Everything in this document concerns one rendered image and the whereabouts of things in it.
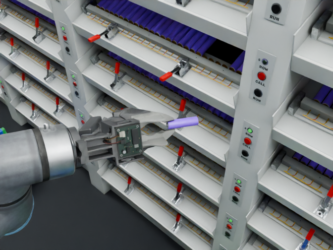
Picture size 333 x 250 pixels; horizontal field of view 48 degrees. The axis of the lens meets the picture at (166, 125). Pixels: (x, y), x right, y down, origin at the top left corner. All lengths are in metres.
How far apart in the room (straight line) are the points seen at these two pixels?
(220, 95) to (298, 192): 0.30
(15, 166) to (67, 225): 1.16
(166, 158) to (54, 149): 0.67
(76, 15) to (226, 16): 0.56
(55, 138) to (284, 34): 0.44
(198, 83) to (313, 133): 0.29
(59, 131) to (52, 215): 1.19
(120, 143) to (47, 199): 1.24
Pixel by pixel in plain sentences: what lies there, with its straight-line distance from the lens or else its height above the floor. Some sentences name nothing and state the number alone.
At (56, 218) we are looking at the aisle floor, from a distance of 1.79.
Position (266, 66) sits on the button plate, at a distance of 0.77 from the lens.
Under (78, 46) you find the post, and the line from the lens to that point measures 1.27.
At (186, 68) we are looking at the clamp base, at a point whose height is 0.91.
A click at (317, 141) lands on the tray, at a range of 0.83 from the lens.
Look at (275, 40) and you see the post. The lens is 0.74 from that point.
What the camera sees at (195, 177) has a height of 0.52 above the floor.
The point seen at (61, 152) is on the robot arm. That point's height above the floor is 1.01.
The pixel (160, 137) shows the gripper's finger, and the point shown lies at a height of 0.92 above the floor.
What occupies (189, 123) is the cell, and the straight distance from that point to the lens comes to 0.76.
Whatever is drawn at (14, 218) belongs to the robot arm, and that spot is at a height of 0.88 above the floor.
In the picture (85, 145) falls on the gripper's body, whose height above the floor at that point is 1.01.
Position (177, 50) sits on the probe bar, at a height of 0.93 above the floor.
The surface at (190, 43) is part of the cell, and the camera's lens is 0.99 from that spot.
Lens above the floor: 1.45
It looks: 44 degrees down
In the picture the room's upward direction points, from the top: straight up
